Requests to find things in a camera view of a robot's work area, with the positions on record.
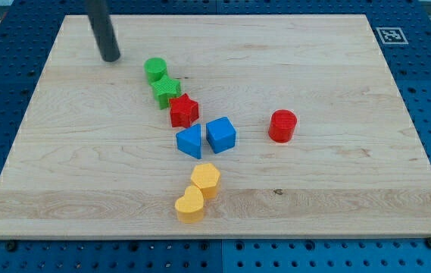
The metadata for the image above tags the red star block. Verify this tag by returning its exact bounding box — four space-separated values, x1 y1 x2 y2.
169 93 199 128

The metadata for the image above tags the green star block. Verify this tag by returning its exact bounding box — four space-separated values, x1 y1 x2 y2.
151 75 181 109

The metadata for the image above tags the blue cube block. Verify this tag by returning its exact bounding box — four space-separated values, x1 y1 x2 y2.
205 117 236 154

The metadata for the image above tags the blue triangle block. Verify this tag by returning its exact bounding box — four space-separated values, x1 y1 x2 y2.
176 124 201 159

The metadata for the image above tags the yellow hexagon block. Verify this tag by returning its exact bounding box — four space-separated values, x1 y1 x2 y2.
190 163 221 199

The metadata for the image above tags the red cylinder block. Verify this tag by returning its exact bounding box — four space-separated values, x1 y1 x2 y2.
268 109 298 143

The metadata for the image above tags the yellow heart block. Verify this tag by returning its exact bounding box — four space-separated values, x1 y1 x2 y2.
175 186 205 224

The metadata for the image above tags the green cylinder block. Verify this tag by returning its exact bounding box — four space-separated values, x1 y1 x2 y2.
144 57 167 83

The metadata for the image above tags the light wooden board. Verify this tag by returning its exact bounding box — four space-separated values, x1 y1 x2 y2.
0 14 431 240

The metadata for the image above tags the black cylindrical pointer rod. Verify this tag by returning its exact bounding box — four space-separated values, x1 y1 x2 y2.
84 0 120 62

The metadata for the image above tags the white fiducial marker tag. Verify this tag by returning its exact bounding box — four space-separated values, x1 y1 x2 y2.
376 27 408 45

